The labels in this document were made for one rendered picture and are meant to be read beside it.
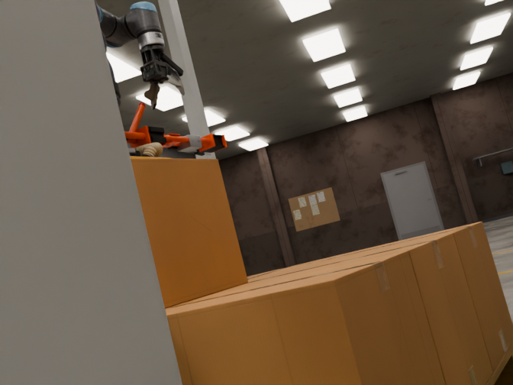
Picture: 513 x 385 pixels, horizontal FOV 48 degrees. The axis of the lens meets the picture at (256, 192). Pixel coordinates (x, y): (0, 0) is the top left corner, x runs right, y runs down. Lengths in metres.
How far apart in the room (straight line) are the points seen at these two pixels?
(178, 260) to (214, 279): 0.15
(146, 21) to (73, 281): 1.97
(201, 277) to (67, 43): 1.44
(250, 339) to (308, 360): 0.12
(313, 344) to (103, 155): 0.86
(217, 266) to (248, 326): 0.61
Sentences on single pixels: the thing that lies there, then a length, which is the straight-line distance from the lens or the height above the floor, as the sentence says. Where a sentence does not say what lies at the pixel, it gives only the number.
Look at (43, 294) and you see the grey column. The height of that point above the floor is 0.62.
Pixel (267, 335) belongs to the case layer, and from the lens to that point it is 1.08.
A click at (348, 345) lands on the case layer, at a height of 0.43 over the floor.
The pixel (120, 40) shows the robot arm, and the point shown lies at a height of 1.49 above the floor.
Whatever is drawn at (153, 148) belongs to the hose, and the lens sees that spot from 1.75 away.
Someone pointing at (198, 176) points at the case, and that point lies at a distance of 1.73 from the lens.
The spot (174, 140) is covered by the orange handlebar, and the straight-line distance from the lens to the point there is 1.99.
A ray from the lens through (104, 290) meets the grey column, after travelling 0.20.
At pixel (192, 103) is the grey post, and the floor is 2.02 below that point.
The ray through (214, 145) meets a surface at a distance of 2.14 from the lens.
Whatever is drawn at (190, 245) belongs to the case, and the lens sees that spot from 1.63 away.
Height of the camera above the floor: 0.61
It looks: 6 degrees up
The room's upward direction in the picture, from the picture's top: 14 degrees counter-clockwise
